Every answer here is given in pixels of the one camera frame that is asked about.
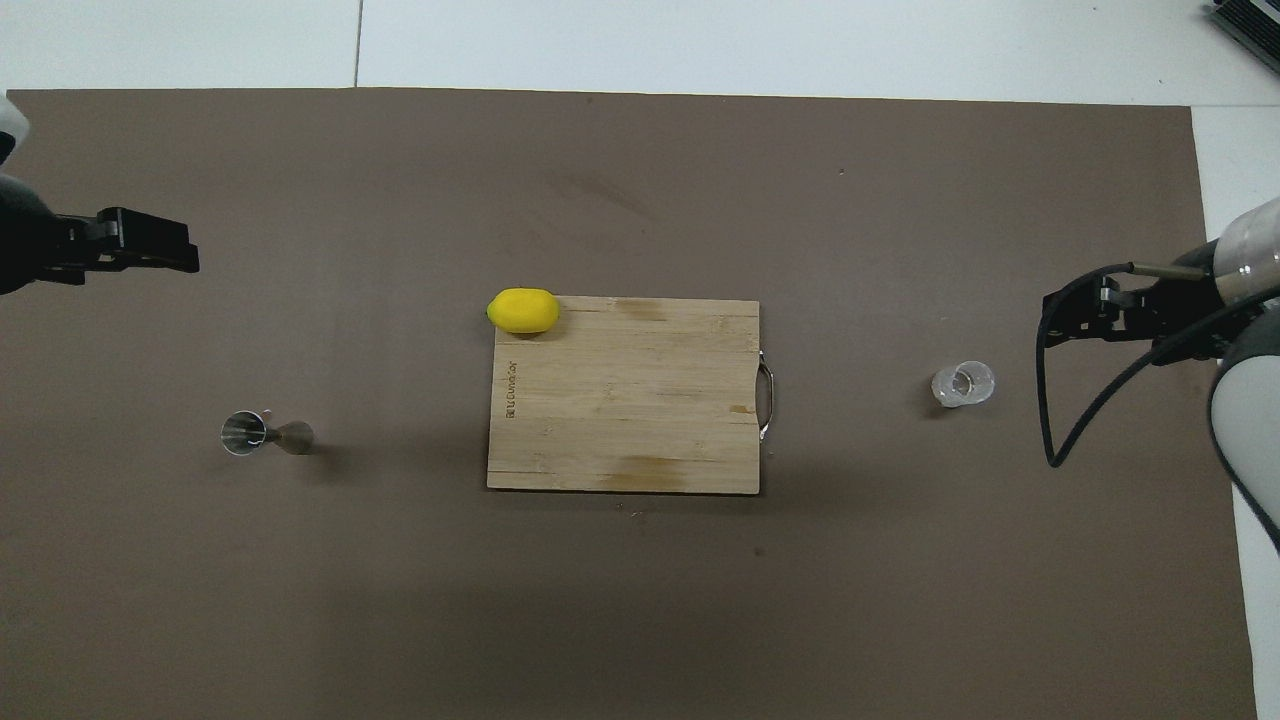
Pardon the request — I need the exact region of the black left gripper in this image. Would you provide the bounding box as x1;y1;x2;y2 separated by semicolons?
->
45;207;200;285

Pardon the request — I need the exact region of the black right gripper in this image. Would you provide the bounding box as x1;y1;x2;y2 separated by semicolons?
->
1042;275;1233;367

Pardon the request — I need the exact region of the clear plastic cup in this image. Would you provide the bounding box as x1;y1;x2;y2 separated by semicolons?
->
931;360;998;409

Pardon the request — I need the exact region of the steel double jigger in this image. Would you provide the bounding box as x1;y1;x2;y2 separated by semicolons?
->
220;410;316;457

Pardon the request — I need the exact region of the grey ribbed device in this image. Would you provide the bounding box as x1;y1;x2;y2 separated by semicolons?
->
1205;0;1280;76

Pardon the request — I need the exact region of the yellow lemon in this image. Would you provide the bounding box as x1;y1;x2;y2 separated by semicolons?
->
486;288;560;335

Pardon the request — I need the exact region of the wooden cutting board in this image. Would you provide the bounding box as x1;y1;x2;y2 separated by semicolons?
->
487;295;776;495

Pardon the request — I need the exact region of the brown table mat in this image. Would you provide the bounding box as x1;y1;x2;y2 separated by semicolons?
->
0;88;1259;720

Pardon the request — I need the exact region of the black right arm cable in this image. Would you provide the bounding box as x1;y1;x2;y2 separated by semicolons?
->
1036;262;1280;469

